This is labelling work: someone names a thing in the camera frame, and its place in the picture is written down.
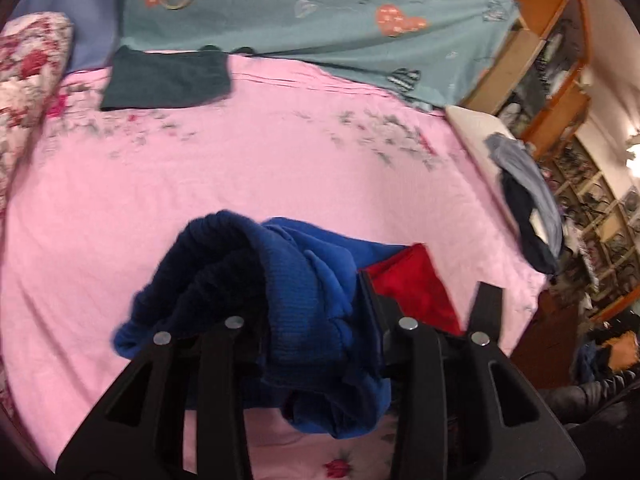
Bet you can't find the green heart print quilt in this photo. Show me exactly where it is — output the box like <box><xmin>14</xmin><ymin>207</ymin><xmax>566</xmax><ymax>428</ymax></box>
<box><xmin>120</xmin><ymin>0</ymin><xmax>521</xmax><ymax>113</ymax></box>

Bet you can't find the display cabinet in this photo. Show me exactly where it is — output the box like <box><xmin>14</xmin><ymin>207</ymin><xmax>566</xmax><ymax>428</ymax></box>
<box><xmin>540</xmin><ymin>130</ymin><xmax>640</xmax><ymax>321</ymax></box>

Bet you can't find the blue plaid sheet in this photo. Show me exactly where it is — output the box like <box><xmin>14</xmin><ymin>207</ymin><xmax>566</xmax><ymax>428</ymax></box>
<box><xmin>10</xmin><ymin>0</ymin><xmax>133</xmax><ymax>76</ymax></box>

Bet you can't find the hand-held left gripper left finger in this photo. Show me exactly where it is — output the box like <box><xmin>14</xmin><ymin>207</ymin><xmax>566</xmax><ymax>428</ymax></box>
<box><xmin>55</xmin><ymin>316</ymin><xmax>253</xmax><ymax>480</ymax></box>

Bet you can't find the white pillow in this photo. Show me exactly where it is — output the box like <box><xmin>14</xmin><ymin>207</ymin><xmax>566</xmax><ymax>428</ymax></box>
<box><xmin>445</xmin><ymin>105</ymin><xmax>556</xmax><ymax>241</ymax></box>

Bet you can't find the blue knit garment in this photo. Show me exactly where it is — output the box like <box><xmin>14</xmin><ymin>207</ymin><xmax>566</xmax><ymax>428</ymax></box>
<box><xmin>112</xmin><ymin>210</ymin><xmax>463</xmax><ymax>438</ymax></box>

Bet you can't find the floral pillow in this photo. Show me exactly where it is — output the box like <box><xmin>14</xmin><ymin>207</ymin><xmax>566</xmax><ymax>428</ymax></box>
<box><xmin>0</xmin><ymin>11</ymin><xmax>76</xmax><ymax>211</ymax></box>

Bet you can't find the person's right hand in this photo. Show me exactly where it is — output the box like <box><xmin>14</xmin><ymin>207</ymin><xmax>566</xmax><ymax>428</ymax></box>
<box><xmin>602</xmin><ymin>331</ymin><xmax>640</xmax><ymax>374</ymax></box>

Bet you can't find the navy garment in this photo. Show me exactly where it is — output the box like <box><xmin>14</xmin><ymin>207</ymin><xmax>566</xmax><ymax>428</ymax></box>
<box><xmin>500</xmin><ymin>170</ymin><xmax>561</xmax><ymax>276</ymax></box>

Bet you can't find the person's right forearm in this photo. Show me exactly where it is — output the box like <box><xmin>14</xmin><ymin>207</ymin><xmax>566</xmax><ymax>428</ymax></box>
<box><xmin>540</xmin><ymin>367</ymin><xmax>640</xmax><ymax>421</ymax></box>

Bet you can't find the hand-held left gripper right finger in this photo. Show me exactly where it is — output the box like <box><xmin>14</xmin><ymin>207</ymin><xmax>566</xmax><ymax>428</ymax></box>
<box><xmin>359</xmin><ymin>271</ymin><xmax>587</xmax><ymax>480</ymax></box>

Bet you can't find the wall lamp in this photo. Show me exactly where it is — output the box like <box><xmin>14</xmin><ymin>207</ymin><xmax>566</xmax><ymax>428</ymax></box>
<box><xmin>624</xmin><ymin>130</ymin><xmax>640</xmax><ymax>177</ymax></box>

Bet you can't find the pink floral bedsheet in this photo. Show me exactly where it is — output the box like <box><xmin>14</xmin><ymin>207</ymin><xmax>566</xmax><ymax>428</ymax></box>
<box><xmin>0</xmin><ymin>55</ymin><xmax>548</xmax><ymax>480</ymax></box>

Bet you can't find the grey garment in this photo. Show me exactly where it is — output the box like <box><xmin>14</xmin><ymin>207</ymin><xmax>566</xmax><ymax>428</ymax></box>
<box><xmin>484</xmin><ymin>132</ymin><xmax>563</xmax><ymax>261</ymax></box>

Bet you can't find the dark green folded cloth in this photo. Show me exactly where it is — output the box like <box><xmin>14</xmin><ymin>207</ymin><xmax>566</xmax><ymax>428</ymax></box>
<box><xmin>100</xmin><ymin>45</ymin><xmax>233</xmax><ymax>112</ymax></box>

